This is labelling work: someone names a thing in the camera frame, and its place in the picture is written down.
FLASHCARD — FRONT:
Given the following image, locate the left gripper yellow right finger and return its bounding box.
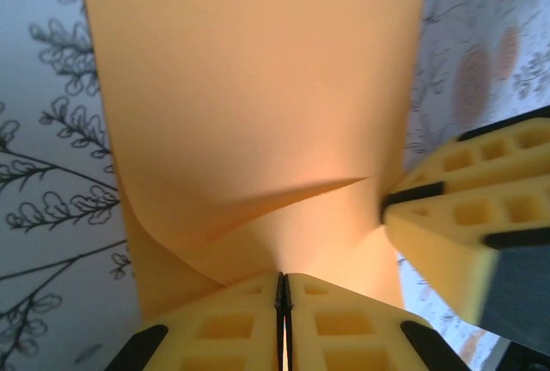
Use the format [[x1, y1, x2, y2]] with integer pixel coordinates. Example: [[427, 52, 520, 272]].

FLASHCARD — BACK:
[[285, 271, 470, 371]]

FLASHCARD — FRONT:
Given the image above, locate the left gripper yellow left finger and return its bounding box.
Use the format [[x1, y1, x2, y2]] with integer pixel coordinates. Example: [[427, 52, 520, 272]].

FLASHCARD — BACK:
[[102, 271, 285, 371]]

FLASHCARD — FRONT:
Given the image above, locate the floral patterned table cover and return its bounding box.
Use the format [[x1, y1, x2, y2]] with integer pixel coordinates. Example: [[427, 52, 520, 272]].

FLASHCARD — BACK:
[[0, 0, 550, 371]]

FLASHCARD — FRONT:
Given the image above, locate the orange square paper sheet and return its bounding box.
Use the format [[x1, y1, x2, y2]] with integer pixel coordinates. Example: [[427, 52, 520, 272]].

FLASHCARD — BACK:
[[72, 0, 431, 325]]

